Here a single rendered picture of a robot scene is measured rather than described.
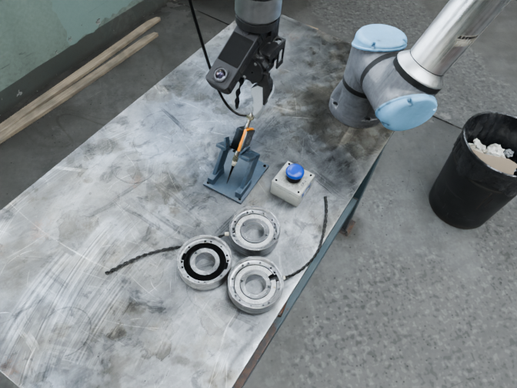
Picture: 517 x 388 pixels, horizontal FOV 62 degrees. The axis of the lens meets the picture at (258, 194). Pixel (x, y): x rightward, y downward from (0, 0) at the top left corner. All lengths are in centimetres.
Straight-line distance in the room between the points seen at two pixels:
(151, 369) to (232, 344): 15
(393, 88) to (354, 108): 19
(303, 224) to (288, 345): 80
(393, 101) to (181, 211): 50
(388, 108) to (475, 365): 118
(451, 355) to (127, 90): 194
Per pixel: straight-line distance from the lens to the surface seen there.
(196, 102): 116
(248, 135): 90
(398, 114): 95
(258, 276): 84
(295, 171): 92
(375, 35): 105
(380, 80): 98
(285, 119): 113
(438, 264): 198
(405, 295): 185
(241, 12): 73
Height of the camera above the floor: 159
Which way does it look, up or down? 55 degrees down
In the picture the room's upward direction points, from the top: 7 degrees clockwise
